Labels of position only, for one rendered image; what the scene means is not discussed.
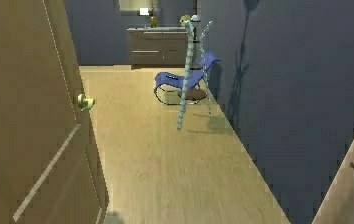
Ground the blue rocking lounge chair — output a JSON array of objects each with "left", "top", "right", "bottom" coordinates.
[{"left": 153, "top": 50, "right": 222, "bottom": 106}]

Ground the grey brown chest of drawers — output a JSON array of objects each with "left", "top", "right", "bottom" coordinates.
[{"left": 126, "top": 26, "right": 190, "bottom": 70}]

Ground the yellow green round ornament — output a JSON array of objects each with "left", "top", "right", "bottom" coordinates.
[{"left": 179, "top": 14, "right": 192, "bottom": 27}]

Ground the brass candlestick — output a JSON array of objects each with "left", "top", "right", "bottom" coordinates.
[{"left": 149, "top": 0, "right": 159, "bottom": 29}]

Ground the brown wooden room door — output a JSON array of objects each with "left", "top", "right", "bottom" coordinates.
[{"left": 0, "top": 0, "right": 110, "bottom": 224}]

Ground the light wooden furniture panel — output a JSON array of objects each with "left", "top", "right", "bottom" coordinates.
[{"left": 312, "top": 110, "right": 354, "bottom": 224}]

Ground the framed wall mirror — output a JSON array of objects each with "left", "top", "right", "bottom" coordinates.
[{"left": 118, "top": 0, "right": 155, "bottom": 13}]

